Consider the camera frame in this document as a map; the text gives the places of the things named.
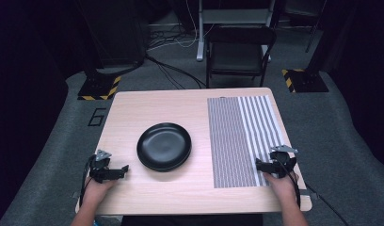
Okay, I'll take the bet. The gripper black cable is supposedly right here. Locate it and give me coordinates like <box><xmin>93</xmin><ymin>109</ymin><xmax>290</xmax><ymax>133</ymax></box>
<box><xmin>274</xmin><ymin>155</ymin><xmax>302</xmax><ymax>209</ymax></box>
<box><xmin>78</xmin><ymin>153</ymin><xmax>98</xmax><ymax>207</ymax></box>

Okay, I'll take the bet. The white metal stand frame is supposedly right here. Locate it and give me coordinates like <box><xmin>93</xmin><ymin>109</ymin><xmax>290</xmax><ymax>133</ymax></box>
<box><xmin>195</xmin><ymin>0</ymin><xmax>277</xmax><ymax>62</ymax></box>

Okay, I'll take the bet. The black base with hazard stripes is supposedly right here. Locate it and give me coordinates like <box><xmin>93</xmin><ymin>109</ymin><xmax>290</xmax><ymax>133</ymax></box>
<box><xmin>280</xmin><ymin>68</ymin><xmax>329</xmax><ymax>94</ymax></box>
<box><xmin>76</xmin><ymin>69</ymin><xmax>122</xmax><ymax>102</ymax></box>

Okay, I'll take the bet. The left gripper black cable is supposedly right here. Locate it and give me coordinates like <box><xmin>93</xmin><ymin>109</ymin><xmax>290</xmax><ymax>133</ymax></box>
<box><xmin>78</xmin><ymin>153</ymin><xmax>98</xmax><ymax>207</ymax></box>

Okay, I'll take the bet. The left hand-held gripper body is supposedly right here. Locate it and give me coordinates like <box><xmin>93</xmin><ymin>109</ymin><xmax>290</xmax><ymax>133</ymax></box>
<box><xmin>88</xmin><ymin>149</ymin><xmax>113</xmax><ymax>185</ymax></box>

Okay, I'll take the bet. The black folding chair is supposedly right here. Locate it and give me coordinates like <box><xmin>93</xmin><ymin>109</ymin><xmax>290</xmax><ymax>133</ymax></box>
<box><xmin>204</xmin><ymin>24</ymin><xmax>278</xmax><ymax>89</ymax></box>

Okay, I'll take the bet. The black plate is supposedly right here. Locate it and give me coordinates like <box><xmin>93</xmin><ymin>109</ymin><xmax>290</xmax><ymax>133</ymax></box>
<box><xmin>136</xmin><ymin>121</ymin><xmax>193</xmax><ymax>173</ymax></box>

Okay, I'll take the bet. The striped woven placemat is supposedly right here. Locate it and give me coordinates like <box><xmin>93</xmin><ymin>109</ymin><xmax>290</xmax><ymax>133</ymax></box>
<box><xmin>206</xmin><ymin>94</ymin><xmax>291</xmax><ymax>189</ymax></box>

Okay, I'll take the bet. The black floor cable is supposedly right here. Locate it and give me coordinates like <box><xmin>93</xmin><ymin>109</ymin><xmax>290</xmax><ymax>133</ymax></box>
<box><xmin>144</xmin><ymin>54</ymin><xmax>207</xmax><ymax>90</ymax></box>

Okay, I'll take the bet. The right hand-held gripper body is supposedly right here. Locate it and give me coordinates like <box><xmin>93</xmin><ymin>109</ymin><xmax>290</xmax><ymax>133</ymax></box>
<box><xmin>268</xmin><ymin>144</ymin><xmax>299</xmax><ymax>179</ymax></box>

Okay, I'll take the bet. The person's left hand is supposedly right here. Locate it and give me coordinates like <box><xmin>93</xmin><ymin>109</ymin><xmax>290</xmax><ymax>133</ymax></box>
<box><xmin>82</xmin><ymin>177</ymin><xmax>119</xmax><ymax>205</ymax></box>

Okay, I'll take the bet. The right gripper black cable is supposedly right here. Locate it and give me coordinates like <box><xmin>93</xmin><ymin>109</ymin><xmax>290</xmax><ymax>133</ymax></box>
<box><xmin>274</xmin><ymin>155</ymin><xmax>302</xmax><ymax>209</ymax></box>

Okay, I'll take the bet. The thin black cable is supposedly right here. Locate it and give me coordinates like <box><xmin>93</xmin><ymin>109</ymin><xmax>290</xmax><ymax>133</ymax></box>
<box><xmin>304</xmin><ymin>182</ymin><xmax>350</xmax><ymax>226</ymax></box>

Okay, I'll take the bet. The person's right hand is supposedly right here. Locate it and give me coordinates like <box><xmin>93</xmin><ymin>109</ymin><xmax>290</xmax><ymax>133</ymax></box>
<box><xmin>263</xmin><ymin>171</ymin><xmax>300</xmax><ymax>203</ymax></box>

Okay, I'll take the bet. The white floor cable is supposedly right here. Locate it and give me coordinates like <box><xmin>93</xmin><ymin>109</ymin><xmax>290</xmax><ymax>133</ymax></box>
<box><xmin>146</xmin><ymin>0</ymin><xmax>216</xmax><ymax>52</ymax></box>

